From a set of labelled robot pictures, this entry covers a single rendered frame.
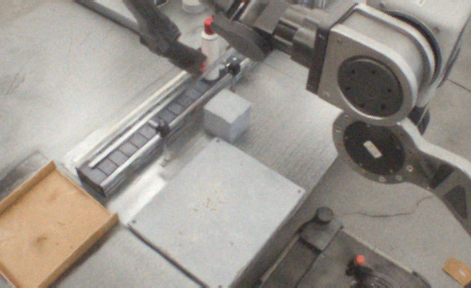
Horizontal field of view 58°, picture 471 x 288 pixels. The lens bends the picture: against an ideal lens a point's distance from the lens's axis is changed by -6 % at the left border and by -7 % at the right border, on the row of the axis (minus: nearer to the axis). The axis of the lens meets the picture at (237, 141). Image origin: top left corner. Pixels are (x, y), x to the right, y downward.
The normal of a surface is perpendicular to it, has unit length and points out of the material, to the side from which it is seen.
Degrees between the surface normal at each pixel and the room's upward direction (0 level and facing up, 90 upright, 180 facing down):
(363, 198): 0
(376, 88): 90
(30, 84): 0
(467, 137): 0
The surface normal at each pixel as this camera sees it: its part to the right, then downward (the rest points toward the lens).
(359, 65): -0.61, 0.60
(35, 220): 0.04, -0.63
